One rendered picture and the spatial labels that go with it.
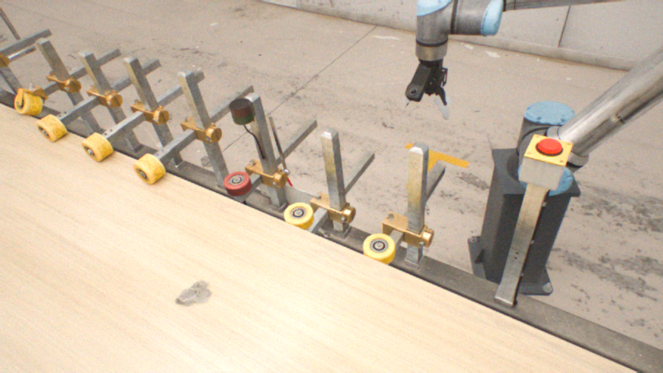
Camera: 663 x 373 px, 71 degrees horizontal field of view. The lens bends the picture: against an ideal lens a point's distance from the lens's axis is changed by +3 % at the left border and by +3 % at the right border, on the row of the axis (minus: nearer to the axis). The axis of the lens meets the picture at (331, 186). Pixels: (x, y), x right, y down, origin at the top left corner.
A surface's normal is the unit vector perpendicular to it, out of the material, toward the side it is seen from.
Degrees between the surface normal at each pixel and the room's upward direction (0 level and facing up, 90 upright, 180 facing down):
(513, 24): 90
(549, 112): 5
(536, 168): 90
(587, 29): 90
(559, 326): 0
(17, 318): 0
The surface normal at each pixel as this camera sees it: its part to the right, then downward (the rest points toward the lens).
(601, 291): -0.10, -0.72
